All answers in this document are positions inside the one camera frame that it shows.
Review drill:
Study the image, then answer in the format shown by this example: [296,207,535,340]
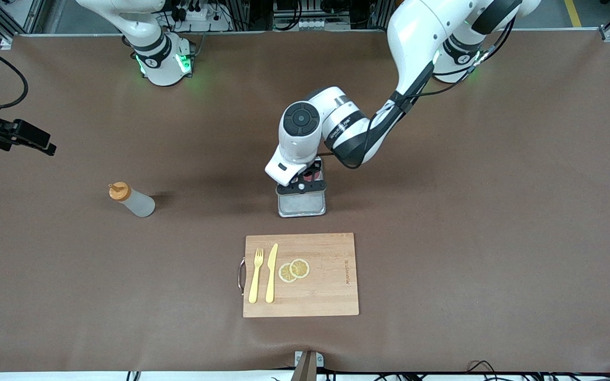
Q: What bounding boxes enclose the clear squeeze bottle orange cap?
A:
[108,182,156,218]

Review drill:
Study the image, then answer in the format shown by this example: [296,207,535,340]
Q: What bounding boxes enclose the silver digital kitchen scale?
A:
[277,157,327,218]

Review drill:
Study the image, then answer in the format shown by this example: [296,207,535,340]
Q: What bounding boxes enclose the yellow plastic knife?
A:
[265,243,279,304]

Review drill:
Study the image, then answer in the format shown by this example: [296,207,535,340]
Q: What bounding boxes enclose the yellow plastic fork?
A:
[248,248,265,304]

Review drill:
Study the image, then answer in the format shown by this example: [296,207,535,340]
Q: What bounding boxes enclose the wooden cutting board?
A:
[243,232,360,318]

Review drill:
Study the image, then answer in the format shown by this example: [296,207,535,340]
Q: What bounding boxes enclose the white power strip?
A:
[170,3,231,32]

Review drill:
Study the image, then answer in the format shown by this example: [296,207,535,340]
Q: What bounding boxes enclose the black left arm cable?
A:
[361,16,515,170]

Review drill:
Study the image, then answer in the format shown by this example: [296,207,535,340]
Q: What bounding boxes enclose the metal table edge bracket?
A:
[293,350,325,381]

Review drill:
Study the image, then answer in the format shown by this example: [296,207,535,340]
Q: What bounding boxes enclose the black floor cable loop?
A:
[467,360,501,381]

